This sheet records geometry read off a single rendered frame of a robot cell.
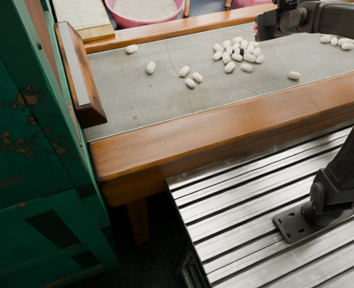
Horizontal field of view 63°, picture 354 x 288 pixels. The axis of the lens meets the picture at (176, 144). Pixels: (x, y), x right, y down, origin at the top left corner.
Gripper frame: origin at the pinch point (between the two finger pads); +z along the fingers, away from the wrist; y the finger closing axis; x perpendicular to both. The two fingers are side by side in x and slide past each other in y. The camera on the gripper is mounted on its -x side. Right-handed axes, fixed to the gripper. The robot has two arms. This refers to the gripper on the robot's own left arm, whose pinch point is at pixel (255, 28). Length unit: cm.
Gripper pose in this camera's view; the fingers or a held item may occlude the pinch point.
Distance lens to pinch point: 92.7
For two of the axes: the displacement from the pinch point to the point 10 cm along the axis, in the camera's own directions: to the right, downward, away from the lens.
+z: -3.1, -2.6, 9.2
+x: 1.8, 9.3, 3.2
